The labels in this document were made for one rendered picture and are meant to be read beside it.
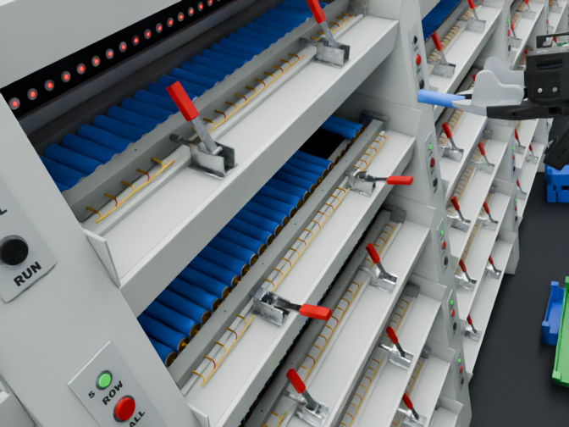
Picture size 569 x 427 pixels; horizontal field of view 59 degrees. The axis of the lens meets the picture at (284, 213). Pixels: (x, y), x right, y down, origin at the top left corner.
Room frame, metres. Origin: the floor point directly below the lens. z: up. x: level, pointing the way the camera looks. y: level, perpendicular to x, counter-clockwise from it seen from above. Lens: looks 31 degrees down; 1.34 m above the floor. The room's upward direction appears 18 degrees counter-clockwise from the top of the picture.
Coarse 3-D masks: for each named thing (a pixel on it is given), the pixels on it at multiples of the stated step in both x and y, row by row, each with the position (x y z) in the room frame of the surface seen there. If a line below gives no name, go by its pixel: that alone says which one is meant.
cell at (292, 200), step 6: (264, 186) 0.65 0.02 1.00; (258, 192) 0.65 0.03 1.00; (264, 192) 0.64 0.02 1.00; (270, 192) 0.64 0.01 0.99; (276, 192) 0.63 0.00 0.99; (282, 192) 0.63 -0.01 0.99; (276, 198) 0.63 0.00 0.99; (282, 198) 0.62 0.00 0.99; (288, 198) 0.62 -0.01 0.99; (294, 198) 0.62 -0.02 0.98; (300, 198) 0.62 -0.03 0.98; (294, 204) 0.61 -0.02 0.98
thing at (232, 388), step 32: (352, 96) 0.84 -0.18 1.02; (384, 128) 0.79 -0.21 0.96; (416, 128) 0.77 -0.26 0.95; (384, 160) 0.71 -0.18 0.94; (352, 192) 0.65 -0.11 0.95; (384, 192) 0.67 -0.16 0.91; (320, 224) 0.59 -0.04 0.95; (352, 224) 0.58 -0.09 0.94; (320, 256) 0.53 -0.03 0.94; (288, 288) 0.48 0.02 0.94; (320, 288) 0.50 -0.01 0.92; (256, 320) 0.44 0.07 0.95; (288, 320) 0.44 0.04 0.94; (224, 352) 0.41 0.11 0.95; (256, 352) 0.40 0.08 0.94; (224, 384) 0.37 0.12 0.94; (256, 384) 0.38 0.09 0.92; (224, 416) 0.34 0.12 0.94
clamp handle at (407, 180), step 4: (368, 172) 0.64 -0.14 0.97; (364, 176) 0.64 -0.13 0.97; (392, 176) 0.62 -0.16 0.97; (396, 176) 0.62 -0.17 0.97; (400, 176) 0.62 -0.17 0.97; (404, 176) 0.61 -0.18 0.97; (408, 176) 0.61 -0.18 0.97; (368, 180) 0.64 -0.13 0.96; (372, 180) 0.63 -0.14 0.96; (376, 180) 0.63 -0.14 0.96; (380, 180) 0.63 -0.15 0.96; (384, 180) 0.62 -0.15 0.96; (388, 180) 0.62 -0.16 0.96; (392, 180) 0.61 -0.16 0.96; (396, 180) 0.61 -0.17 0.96; (400, 180) 0.61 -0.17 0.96; (404, 180) 0.60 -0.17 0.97; (408, 180) 0.60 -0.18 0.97; (412, 180) 0.60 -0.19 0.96; (388, 184) 0.62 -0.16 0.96; (392, 184) 0.61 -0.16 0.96; (396, 184) 0.61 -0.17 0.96; (400, 184) 0.61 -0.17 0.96; (404, 184) 0.60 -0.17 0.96; (408, 184) 0.60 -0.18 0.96
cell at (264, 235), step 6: (228, 222) 0.59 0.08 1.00; (234, 222) 0.58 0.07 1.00; (240, 222) 0.58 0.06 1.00; (234, 228) 0.58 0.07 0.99; (240, 228) 0.57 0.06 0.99; (246, 228) 0.57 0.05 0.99; (252, 228) 0.57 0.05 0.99; (258, 228) 0.57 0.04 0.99; (246, 234) 0.57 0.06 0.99; (252, 234) 0.56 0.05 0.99; (258, 234) 0.56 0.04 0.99; (264, 234) 0.55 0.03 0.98; (270, 234) 0.56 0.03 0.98; (258, 240) 0.55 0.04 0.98; (264, 240) 0.55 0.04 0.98
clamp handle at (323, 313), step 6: (276, 300) 0.44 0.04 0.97; (276, 306) 0.44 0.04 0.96; (282, 306) 0.43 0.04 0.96; (288, 306) 0.43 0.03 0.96; (294, 306) 0.43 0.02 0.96; (300, 306) 0.42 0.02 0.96; (306, 306) 0.42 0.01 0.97; (312, 306) 0.42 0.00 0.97; (300, 312) 0.42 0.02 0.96; (306, 312) 0.41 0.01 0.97; (312, 312) 0.41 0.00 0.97; (318, 312) 0.40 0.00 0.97; (324, 312) 0.40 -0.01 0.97; (330, 312) 0.40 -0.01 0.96; (318, 318) 0.40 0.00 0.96; (324, 318) 0.40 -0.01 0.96
